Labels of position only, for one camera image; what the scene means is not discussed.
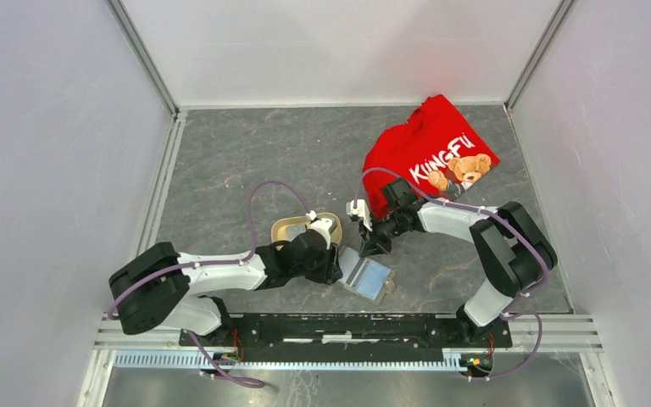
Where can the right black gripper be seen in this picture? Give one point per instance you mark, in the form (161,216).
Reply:
(370,247)

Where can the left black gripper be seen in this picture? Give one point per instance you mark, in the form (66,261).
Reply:
(331,270)

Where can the beige oval tray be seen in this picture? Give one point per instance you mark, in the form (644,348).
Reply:
(289,228)

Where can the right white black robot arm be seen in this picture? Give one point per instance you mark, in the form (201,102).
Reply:
(513,251)

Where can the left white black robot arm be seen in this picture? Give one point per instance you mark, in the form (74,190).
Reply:
(162,287)

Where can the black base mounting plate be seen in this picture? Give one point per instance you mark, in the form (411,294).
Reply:
(363,337)

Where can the red kung fu t-shirt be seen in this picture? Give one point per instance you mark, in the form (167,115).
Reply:
(435,149)

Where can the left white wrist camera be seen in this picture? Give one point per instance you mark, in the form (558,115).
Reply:
(327,225)

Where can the aluminium frame rail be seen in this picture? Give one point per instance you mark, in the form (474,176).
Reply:
(171,348)

